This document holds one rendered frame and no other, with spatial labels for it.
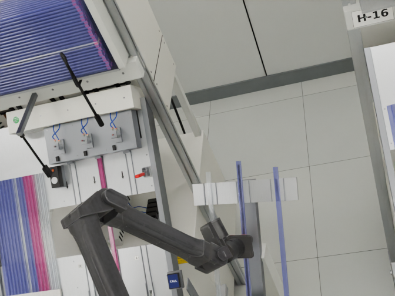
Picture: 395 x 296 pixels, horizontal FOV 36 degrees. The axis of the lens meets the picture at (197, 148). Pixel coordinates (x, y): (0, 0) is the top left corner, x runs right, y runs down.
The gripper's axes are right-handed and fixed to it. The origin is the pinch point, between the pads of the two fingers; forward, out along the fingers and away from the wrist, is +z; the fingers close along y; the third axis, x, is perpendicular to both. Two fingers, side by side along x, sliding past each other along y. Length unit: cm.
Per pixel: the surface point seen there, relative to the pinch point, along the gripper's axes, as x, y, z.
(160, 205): -12.2, 32.0, 8.2
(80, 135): -39, 58, 1
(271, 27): -101, 28, 168
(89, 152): -32, 55, 1
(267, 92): -66, 41, 194
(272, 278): 14.4, -3.6, 15.6
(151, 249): 3.0, 37.0, 8.5
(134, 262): 7.1, 43.6, 7.6
